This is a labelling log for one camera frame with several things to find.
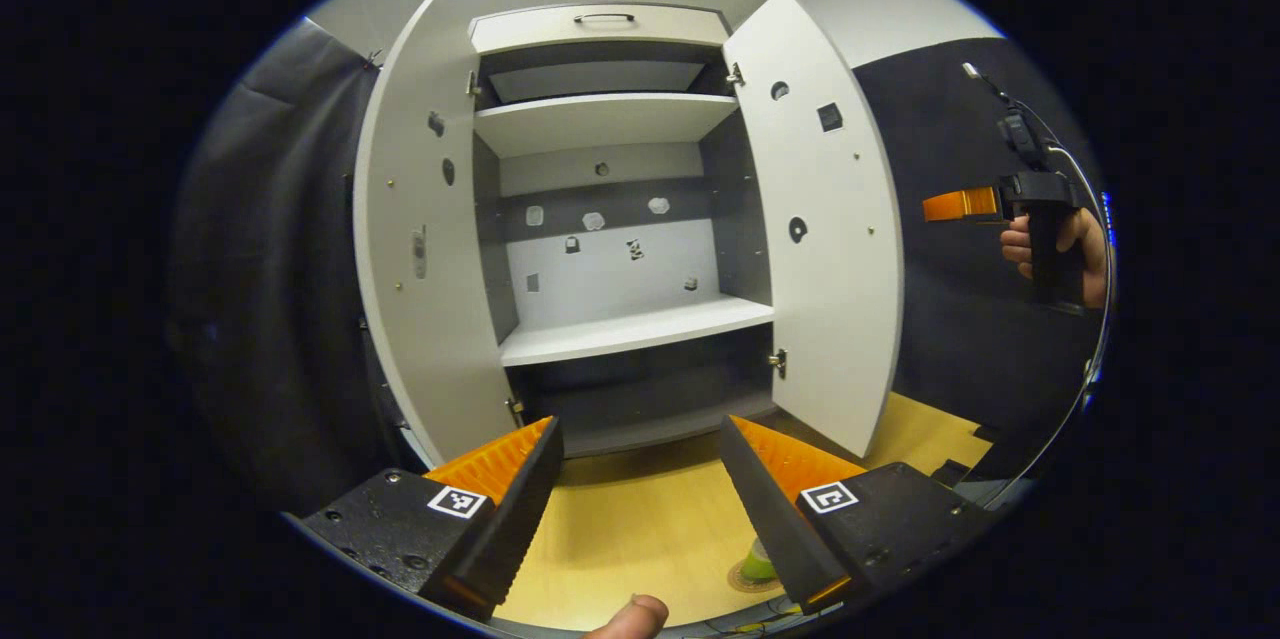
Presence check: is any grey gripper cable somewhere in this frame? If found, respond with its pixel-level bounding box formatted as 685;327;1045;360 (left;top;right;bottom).
962;62;1114;510

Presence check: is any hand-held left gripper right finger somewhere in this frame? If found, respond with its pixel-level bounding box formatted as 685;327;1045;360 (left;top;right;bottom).
718;413;996;617

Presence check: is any black backdrop cloth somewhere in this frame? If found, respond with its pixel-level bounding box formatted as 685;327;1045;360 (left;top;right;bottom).
850;37;1111;480
170;19;401;520

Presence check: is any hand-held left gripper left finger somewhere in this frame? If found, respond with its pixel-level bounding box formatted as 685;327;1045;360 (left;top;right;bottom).
298;415;566;623

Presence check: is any white cabinet shelf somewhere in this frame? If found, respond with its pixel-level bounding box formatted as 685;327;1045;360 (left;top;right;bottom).
473;93;741;158
498;295;776;368

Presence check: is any clear bottle with green label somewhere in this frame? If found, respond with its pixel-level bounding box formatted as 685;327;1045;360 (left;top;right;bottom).
740;537;781;582

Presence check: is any white cabinet drawer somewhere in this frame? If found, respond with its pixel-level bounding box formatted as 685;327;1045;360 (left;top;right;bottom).
468;4;731;55

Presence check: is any round woven coaster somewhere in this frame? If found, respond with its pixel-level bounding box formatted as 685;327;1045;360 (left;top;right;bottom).
727;559;789;595

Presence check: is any white cabinet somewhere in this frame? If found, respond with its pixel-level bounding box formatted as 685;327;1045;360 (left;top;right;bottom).
465;4;781;460

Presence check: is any white cabinet door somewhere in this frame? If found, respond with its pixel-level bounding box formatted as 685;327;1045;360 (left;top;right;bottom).
722;0;906;460
352;0;521;468

